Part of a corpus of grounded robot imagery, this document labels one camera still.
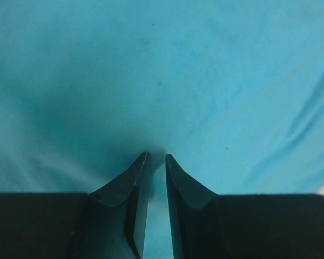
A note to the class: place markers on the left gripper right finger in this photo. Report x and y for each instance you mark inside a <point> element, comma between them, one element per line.
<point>208,225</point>

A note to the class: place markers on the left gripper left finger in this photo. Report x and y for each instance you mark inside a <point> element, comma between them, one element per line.
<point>107,223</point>

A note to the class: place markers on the turquoise t shirt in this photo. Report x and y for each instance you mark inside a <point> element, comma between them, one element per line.
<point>234,90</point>

